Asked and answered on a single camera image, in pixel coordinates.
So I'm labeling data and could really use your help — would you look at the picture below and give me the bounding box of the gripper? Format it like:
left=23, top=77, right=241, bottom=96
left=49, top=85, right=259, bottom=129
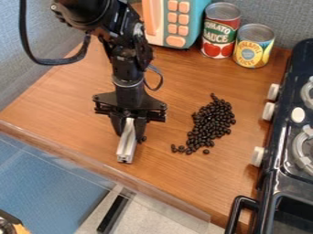
left=92, top=82, right=169, bottom=144

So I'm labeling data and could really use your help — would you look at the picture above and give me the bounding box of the grey metal bar tool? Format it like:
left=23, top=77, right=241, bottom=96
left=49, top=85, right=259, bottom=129
left=114, top=117, right=137, bottom=165

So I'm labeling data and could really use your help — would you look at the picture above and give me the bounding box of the pile of black bits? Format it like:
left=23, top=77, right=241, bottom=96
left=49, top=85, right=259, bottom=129
left=169, top=92, right=238, bottom=156

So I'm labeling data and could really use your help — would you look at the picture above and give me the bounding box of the toy microwave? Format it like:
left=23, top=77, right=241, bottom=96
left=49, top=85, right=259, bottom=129
left=140, top=0, right=213, bottom=50

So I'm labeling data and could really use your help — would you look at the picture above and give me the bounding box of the red tomato sauce can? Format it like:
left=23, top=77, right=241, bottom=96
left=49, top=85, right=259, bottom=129
left=199, top=1, right=243, bottom=59

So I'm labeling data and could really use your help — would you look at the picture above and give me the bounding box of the yellow pineapple can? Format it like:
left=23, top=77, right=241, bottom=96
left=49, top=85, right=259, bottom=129
left=232, top=23, right=276, bottom=69

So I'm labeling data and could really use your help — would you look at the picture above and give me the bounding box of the toy stove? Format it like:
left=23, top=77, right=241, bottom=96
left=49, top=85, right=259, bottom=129
left=223, top=37, right=313, bottom=234

